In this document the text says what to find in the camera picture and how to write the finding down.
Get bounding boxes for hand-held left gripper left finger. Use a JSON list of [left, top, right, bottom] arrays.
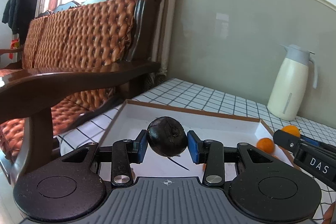
[[62, 130, 148, 186]]

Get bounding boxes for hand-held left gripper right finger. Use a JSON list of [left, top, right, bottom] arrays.
[[187, 130, 276, 186]]

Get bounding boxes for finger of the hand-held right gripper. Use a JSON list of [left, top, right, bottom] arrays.
[[273, 130, 336, 191], [300, 134, 336, 156]]

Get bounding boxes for small orange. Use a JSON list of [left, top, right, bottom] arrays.
[[280, 125, 301, 138]]

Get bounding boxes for dark purple round fruit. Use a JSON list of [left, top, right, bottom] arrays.
[[146, 116, 188, 157]]

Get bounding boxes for brown cardboard box white inside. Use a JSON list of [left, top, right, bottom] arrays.
[[99, 99, 302, 180]]

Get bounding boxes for person's right hand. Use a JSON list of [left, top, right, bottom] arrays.
[[323, 202, 336, 224]]

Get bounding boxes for white black checked tablecloth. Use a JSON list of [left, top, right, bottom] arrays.
[[56, 78, 336, 222]]

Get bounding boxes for cream thermos jug grey lid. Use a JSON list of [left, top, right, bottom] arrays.
[[267, 44, 319, 121]]

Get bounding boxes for wooden sofa orange tufted cushions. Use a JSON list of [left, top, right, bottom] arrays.
[[0, 0, 162, 185]]

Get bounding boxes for black hanging jacket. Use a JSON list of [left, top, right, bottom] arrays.
[[2, 0, 42, 35]]

